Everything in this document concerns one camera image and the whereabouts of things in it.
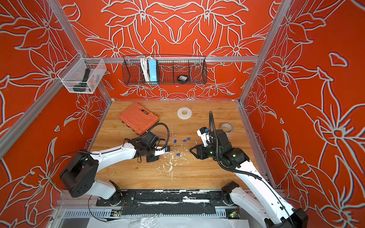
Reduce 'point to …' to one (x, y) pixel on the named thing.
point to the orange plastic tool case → (138, 118)
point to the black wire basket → (168, 70)
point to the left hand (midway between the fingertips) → (158, 151)
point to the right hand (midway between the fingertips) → (191, 149)
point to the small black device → (182, 78)
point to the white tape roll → (184, 113)
